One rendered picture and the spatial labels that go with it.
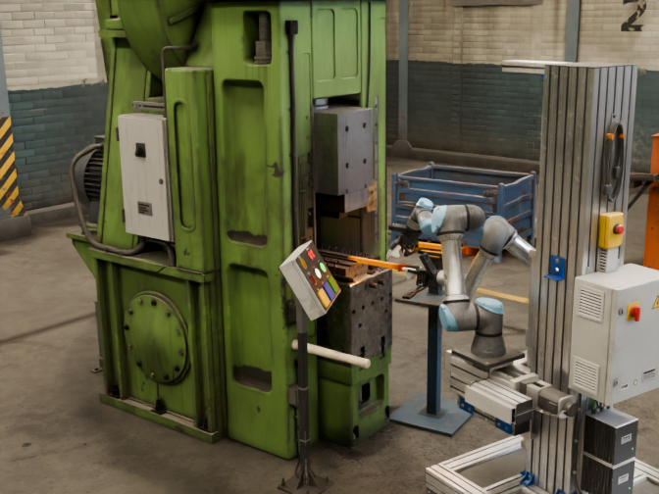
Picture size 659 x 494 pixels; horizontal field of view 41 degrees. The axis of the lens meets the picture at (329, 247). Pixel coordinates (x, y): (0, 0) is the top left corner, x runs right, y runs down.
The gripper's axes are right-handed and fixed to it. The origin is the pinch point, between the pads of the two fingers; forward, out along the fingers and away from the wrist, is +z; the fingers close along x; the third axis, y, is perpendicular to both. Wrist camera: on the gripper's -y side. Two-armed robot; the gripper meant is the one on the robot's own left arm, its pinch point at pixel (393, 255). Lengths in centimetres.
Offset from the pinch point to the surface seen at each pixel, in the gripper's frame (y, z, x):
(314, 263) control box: -11, -2, -53
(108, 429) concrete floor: -71, 160, -75
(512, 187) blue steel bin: -80, 92, 375
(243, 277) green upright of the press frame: -52, 44, -38
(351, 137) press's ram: -47, -41, -6
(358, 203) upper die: -29.9, -11.1, -0.6
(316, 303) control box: 7, 2, -69
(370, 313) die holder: 3.6, 36.6, 0.8
